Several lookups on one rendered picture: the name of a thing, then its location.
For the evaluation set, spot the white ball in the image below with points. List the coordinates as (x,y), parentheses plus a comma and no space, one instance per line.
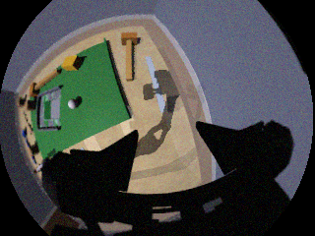
(73,103)

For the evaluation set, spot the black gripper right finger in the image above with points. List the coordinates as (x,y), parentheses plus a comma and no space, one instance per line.
(226,145)

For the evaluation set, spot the green flat mat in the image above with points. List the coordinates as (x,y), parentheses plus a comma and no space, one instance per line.
(99,106)

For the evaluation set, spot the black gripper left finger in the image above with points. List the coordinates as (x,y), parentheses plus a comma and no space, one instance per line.
(115,162)

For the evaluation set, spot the yellow box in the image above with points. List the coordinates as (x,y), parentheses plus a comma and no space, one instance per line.
(72,63)

